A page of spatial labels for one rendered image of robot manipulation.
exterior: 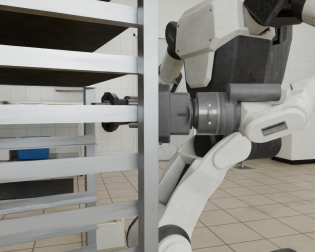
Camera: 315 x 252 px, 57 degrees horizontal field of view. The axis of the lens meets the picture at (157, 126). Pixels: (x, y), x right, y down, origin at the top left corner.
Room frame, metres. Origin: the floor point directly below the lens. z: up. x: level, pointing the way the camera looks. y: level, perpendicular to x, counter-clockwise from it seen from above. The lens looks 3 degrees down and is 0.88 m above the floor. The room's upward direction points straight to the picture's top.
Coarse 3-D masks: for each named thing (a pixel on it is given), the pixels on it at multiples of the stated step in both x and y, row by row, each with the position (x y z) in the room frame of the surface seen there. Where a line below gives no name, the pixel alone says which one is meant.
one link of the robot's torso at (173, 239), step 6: (174, 234) 0.73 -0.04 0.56; (162, 240) 0.72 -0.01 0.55; (168, 240) 0.71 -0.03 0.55; (174, 240) 0.72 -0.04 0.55; (180, 240) 0.73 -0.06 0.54; (186, 240) 0.74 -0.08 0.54; (162, 246) 0.71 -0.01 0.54; (168, 246) 0.71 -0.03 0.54; (174, 246) 0.71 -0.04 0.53; (180, 246) 0.72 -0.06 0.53; (186, 246) 0.74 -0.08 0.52
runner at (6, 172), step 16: (32, 160) 0.47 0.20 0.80; (48, 160) 0.47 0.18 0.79; (64, 160) 0.49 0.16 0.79; (80, 160) 0.50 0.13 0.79; (96, 160) 0.51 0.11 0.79; (112, 160) 0.52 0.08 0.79; (128, 160) 0.54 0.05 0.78; (0, 176) 0.44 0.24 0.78; (16, 176) 0.45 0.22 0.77; (32, 176) 0.46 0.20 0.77; (48, 176) 0.47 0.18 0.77
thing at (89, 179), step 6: (84, 90) 0.93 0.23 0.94; (90, 90) 0.93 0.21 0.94; (84, 96) 0.93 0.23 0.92; (90, 96) 0.93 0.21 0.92; (84, 102) 0.93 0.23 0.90; (90, 102) 0.93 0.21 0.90; (84, 126) 0.93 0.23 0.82; (90, 126) 0.93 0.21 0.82; (84, 132) 0.94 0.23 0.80; (90, 132) 0.93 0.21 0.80; (84, 150) 0.94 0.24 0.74; (90, 150) 0.93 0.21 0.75; (84, 156) 0.94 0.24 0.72; (90, 174) 0.93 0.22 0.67; (84, 180) 0.94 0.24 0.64; (90, 180) 0.93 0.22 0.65; (84, 186) 0.95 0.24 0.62; (90, 186) 0.93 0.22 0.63; (90, 204) 0.93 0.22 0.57; (90, 234) 0.93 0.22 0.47; (90, 240) 0.93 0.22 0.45
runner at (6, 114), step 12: (0, 108) 0.44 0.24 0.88; (12, 108) 0.45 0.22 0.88; (24, 108) 0.46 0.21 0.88; (36, 108) 0.47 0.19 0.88; (48, 108) 0.48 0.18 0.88; (60, 108) 0.48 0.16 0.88; (72, 108) 0.49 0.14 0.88; (84, 108) 0.50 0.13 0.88; (96, 108) 0.51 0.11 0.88; (108, 108) 0.52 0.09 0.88; (120, 108) 0.53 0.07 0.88; (132, 108) 0.54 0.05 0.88; (0, 120) 0.44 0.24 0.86; (12, 120) 0.45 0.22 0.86; (24, 120) 0.46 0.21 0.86; (36, 120) 0.47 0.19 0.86; (48, 120) 0.48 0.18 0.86; (60, 120) 0.48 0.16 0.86; (72, 120) 0.49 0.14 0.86; (84, 120) 0.50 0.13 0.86; (96, 120) 0.51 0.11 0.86; (108, 120) 0.52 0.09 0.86; (120, 120) 0.53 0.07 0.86; (132, 120) 0.54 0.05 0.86
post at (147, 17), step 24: (144, 0) 0.52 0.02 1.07; (144, 24) 0.52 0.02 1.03; (144, 48) 0.52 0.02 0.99; (144, 72) 0.52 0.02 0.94; (144, 96) 0.52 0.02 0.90; (144, 120) 0.52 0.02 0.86; (144, 144) 0.52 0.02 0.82; (144, 168) 0.52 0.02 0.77; (144, 192) 0.52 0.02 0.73; (144, 216) 0.52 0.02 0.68; (144, 240) 0.52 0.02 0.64
